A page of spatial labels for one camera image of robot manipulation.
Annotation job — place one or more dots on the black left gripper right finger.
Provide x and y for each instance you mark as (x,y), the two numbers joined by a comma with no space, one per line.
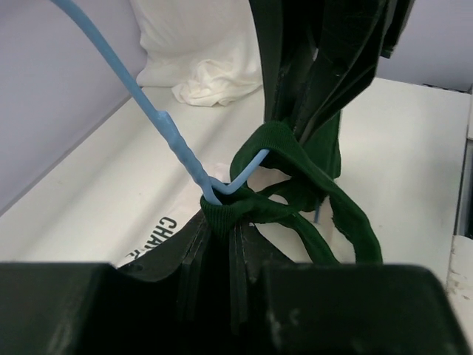
(282,307)

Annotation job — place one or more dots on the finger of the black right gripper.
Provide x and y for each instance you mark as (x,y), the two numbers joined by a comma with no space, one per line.
(287,34)
(354,36)

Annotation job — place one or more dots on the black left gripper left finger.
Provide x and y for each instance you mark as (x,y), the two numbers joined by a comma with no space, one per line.
(95,308)

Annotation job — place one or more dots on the blue plastic hanger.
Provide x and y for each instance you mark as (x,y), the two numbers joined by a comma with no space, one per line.
(162,120)

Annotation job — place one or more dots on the white and green t-shirt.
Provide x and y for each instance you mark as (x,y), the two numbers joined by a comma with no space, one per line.
(312,169)

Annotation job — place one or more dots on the white hanging garment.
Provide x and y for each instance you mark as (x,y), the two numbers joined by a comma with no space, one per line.
(205,51)

